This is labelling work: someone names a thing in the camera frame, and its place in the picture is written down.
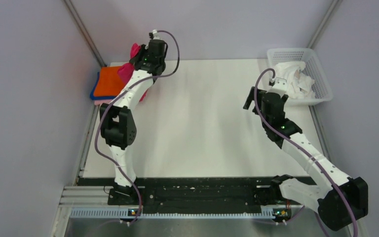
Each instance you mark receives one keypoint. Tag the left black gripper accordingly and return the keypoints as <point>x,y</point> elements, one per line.
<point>142,50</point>

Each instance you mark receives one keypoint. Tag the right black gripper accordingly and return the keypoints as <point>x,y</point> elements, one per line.
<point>249,100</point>

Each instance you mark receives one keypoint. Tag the crimson red t-shirt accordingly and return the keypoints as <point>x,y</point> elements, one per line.
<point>126,70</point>

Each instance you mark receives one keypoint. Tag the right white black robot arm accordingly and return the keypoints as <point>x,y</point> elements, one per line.
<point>338,199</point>

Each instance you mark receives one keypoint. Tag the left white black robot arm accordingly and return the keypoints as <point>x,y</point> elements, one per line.
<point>118,127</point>

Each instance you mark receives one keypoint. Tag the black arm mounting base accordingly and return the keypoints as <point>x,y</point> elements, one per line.
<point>198,195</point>

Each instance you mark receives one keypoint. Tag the folded orange t-shirt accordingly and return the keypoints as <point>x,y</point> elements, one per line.
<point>109,82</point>

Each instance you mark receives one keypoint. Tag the crumpled white t-shirt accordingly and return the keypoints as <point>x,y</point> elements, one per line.
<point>299,84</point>

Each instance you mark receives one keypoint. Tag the folded pink t-shirt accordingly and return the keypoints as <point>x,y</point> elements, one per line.
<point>100,102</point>

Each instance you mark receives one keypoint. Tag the folded blue t-shirt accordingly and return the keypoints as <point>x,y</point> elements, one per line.
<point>92,93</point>

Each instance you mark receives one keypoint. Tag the white plastic laundry basket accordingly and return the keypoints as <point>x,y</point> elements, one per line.
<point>313,69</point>

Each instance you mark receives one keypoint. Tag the white slotted cable duct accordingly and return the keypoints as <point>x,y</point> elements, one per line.
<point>129,213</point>

